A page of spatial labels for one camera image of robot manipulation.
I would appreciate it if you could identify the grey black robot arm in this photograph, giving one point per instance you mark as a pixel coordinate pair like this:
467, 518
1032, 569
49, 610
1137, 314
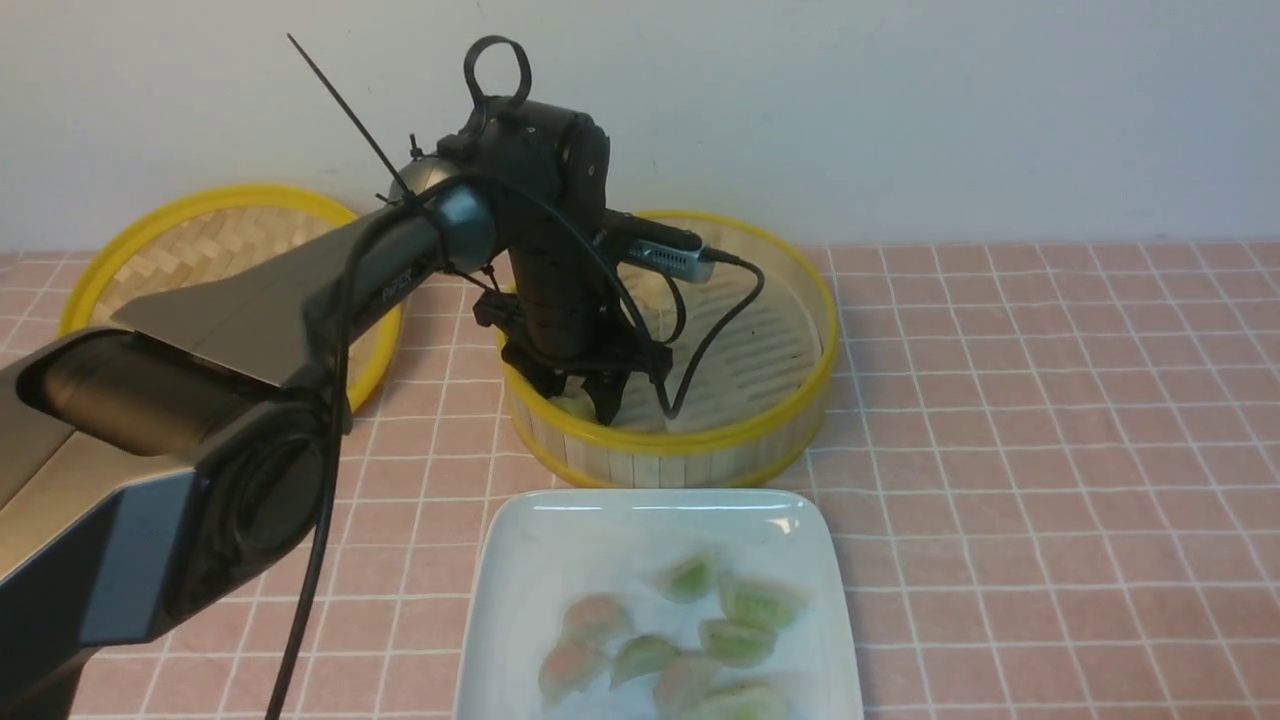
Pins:
154, 465

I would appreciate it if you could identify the white square plate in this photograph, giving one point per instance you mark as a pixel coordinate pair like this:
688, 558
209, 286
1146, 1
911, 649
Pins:
547, 550

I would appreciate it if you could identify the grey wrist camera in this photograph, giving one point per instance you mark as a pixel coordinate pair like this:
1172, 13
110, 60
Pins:
665, 255

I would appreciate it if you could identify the green dumpling on plate bottom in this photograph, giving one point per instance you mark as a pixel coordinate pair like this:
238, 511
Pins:
756, 700

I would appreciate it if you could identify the pink dumpling on plate bottom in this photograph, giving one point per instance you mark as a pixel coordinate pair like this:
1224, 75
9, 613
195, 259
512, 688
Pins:
683, 683

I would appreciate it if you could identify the yellow rimmed bamboo steamer lid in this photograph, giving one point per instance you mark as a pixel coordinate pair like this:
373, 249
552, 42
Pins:
223, 275

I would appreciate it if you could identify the black zip tie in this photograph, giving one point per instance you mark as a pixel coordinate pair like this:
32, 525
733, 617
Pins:
398, 181

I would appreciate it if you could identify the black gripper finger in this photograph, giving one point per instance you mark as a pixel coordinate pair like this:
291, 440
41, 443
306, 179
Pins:
548, 382

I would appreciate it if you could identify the yellow rimmed bamboo steamer basket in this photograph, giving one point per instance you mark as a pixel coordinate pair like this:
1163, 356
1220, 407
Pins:
745, 454

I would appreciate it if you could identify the white steamer liner cloth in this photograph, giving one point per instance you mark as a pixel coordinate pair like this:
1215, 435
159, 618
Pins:
756, 362

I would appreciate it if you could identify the pink dumpling on plate upper-left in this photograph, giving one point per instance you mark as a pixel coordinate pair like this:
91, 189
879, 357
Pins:
596, 619

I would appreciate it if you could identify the green dumpling on plate top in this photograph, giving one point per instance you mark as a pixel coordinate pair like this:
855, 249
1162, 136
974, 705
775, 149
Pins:
690, 579

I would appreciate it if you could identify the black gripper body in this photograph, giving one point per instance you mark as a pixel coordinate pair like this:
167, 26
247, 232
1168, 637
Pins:
566, 312

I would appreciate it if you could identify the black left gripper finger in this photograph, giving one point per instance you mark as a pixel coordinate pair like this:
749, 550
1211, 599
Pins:
606, 391

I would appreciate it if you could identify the pink dumpling on plate lower-left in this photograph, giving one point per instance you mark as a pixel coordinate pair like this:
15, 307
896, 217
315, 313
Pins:
569, 668

